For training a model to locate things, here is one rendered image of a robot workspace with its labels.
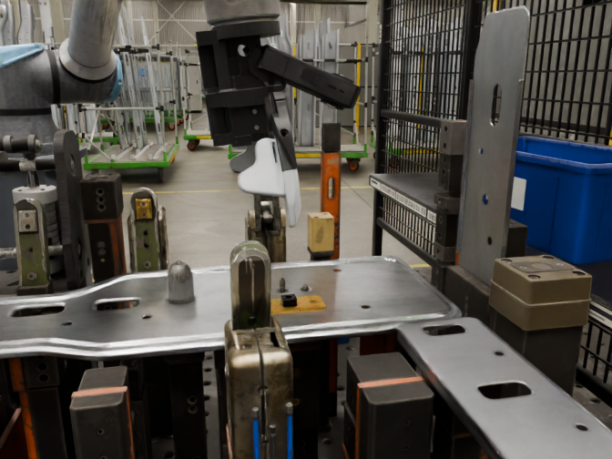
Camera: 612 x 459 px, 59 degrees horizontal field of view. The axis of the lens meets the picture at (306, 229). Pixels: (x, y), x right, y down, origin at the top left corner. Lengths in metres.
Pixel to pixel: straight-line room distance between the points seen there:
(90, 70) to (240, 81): 0.74
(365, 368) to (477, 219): 0.29
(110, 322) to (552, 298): 0.48
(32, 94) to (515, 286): 1.04
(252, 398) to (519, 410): 0.22
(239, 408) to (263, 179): 0.22
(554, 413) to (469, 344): 0.12
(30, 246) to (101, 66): 0.57
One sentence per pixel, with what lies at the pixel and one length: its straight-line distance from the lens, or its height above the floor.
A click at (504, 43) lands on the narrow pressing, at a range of 0.72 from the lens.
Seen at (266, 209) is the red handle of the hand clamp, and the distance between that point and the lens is 0.81.
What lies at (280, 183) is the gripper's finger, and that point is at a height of 1.16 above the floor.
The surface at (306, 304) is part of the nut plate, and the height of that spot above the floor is 1.00.
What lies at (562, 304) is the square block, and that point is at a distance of 0.65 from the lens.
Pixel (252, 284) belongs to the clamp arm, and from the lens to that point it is 0.50.
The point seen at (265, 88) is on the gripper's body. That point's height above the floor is 1.25.
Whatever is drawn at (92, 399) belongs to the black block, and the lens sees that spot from 0.54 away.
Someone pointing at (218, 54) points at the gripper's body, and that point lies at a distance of 0.57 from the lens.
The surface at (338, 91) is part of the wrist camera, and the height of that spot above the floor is 1.25.
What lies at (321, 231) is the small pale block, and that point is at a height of 1.04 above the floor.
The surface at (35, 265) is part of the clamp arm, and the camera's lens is 0.83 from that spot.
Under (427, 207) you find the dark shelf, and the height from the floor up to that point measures 1.03.
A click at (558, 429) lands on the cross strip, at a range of 0.49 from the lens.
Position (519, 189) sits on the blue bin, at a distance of 0.85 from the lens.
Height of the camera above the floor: 1.26
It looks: 16 degrees down
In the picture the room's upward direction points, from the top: straight up
